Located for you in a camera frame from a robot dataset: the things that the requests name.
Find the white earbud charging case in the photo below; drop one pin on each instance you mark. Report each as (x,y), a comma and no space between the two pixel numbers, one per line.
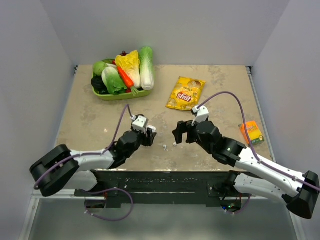
(154,129)

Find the green leafy bok choy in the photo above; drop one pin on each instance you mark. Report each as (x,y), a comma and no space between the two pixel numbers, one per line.
(113,81)

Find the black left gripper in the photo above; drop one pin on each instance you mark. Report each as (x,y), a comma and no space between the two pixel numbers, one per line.
(148,137)

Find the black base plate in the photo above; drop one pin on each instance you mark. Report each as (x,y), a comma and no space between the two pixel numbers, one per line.
(212,189)

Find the green vegetable basket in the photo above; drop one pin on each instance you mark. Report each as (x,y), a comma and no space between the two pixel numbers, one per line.
(123,96)

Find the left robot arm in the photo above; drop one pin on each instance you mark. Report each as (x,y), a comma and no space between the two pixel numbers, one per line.
(63,168)

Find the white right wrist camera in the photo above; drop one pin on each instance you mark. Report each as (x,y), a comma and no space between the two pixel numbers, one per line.
(201,114)

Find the black toy vegetable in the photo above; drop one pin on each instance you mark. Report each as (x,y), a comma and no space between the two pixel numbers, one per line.
(99,86)

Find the orange toy carrot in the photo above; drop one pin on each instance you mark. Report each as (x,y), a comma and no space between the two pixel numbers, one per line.
(127,81)

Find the orange juice carton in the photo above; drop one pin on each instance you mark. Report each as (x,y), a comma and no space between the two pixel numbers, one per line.
(254,133)

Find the green white napa cabbage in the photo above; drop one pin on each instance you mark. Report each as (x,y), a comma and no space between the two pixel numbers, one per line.
(146,68)

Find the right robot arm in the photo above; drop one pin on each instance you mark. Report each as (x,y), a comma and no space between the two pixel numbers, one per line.
(259,176)

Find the yellow white cabbage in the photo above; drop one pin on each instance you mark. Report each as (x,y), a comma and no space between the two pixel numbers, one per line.
(131,65)

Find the yellow chips bag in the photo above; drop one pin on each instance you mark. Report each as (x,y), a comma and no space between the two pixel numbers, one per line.
(186,94)

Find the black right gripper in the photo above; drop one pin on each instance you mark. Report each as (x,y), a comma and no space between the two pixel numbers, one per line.
(183,127)

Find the round green cabbage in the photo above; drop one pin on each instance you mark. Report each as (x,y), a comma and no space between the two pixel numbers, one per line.
(98,67)

